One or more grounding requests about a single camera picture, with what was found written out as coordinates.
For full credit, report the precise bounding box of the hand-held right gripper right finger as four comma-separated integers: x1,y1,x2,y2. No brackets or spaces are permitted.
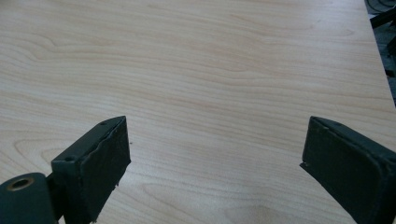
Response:
299,116,396,224

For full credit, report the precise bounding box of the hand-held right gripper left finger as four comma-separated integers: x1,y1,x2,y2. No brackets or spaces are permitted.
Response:
50,115,132,224

